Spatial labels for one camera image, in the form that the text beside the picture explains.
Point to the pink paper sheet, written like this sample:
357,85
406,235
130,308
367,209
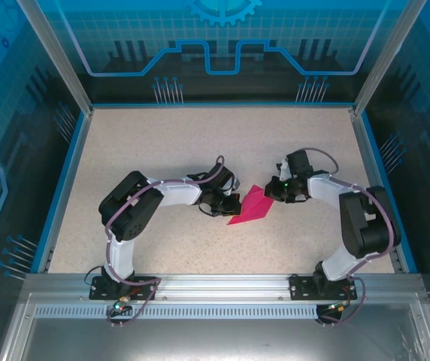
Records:
254,207

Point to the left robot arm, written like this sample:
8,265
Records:
136,214

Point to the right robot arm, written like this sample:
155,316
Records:
358,225

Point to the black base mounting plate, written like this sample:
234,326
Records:
98,291
299,287

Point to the metal tray panel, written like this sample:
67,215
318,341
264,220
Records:
215,342

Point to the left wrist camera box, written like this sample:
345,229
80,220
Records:
237,186

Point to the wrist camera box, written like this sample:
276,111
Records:
284,169
237,186

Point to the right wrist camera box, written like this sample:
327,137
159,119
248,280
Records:
284,169

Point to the blue-edged aluminium side rail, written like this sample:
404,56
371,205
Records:
366,150
76,150

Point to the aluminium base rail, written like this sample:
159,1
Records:
218,286

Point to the aluminium frame post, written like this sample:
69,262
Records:
55,56
388,56

